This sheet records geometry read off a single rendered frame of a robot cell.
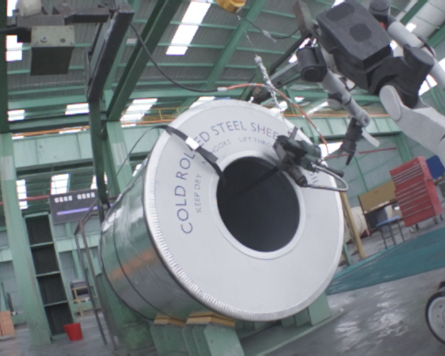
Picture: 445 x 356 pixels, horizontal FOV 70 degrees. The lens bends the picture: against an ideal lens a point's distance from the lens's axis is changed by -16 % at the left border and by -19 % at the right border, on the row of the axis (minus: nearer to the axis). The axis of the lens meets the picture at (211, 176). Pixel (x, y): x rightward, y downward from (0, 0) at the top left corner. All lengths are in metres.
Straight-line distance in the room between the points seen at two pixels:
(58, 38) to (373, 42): 1.24
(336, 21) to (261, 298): 1.27
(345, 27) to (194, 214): 1.05
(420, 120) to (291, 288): 1.03
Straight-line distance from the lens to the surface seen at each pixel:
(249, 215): 2.43
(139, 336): 3.25
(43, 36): 1.54
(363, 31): 1.52
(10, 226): 6.27
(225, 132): 1.95
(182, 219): 1.66
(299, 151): 2.00
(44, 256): 7.87
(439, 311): 1.27
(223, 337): 1.89
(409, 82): 1.43
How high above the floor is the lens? 0.49
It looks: 15 degrees up
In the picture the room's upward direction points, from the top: 17 degrees counter-clockwise
